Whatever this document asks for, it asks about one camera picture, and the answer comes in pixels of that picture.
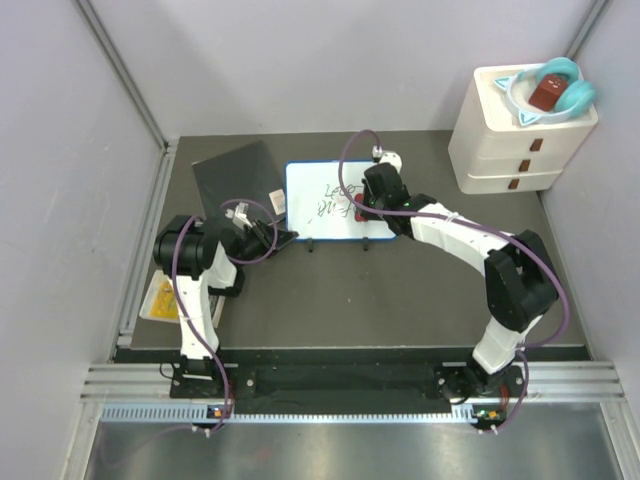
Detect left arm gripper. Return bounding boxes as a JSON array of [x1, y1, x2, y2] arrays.
[[234, 218, 297, 268]]

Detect blue framed whiteboard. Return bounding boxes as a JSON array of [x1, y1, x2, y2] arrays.
[[284, 160, 395, 241]]

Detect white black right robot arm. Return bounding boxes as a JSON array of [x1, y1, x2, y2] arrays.
[[359, 162, 559, 400]]

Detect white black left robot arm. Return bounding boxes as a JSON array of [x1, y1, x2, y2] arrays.
[[153, 215, 299, 398]]

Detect black notebook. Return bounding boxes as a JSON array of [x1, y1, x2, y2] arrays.
[[192, 141, 286, 221]]

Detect white three drawer cabinet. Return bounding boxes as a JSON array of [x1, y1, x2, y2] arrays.
[[448, 64, 598, 194]]

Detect yellow package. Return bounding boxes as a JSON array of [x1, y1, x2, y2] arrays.
[[139, 270, 179, 324]]

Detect brown wooden block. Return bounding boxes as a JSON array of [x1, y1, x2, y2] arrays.
[[528, 74, 569, 112]]

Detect teal cat ear headphones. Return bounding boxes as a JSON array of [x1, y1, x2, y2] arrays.
[[494, 57, 596, 127]]

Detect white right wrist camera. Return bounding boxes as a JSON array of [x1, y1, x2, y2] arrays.
[[372, 145, 403, 173]]

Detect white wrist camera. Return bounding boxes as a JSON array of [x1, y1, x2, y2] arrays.
[[225, 202, 253, 229], [372, 145, 403, 173]]

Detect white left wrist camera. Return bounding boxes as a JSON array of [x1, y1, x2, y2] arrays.
[[225, 202, 253, 229]]

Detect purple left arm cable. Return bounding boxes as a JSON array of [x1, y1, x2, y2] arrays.
[[169, 199, 286, 435]]

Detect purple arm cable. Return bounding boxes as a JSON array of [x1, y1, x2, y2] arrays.
[[169, 199, 286, 435], [337, 129, 571, 435]]

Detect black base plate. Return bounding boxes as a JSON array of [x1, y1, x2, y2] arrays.
[[171, 361, 524, 406]]

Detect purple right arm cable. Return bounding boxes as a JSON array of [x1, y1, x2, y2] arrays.
[[337, 129, 571, 435]]

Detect grey slotted cable duct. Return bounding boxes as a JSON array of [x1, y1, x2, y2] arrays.
[[99, 402, 506, 424]]

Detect aluminium frame rail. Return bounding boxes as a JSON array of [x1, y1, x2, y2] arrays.
[[81, 361, 625, 405]]

